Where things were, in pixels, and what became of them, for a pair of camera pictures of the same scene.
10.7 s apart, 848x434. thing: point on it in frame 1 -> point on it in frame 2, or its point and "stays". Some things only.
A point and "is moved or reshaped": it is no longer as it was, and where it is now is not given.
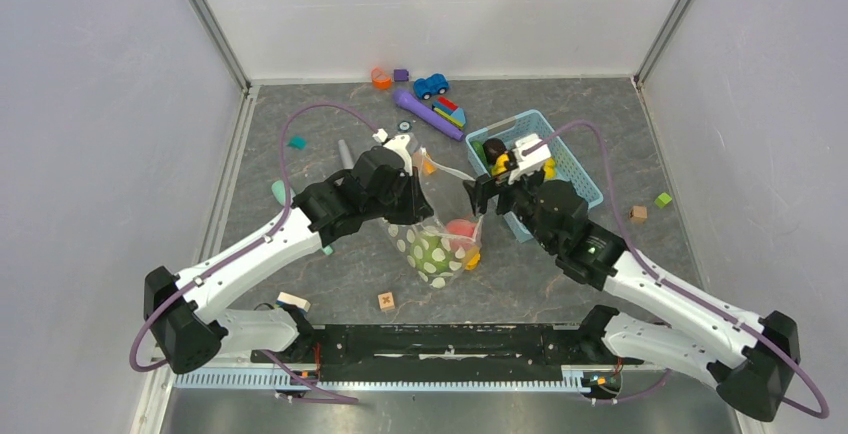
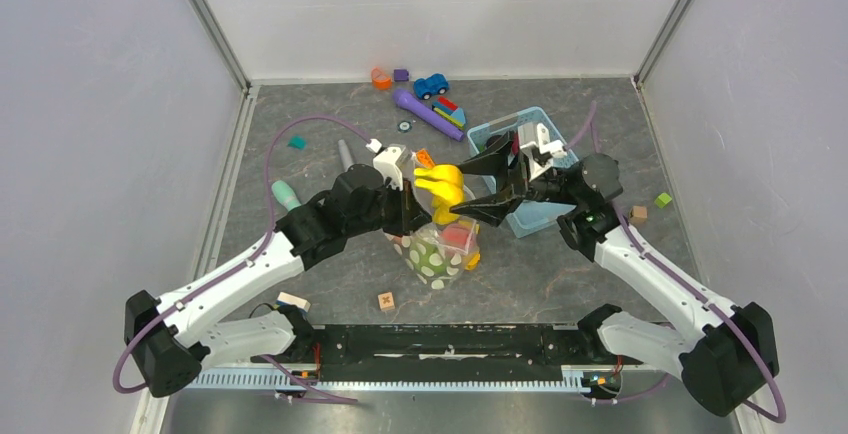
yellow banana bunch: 549,165 is moved or reshaped
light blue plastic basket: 569,167 stays
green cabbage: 431,253 stays
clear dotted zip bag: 441,249 stays
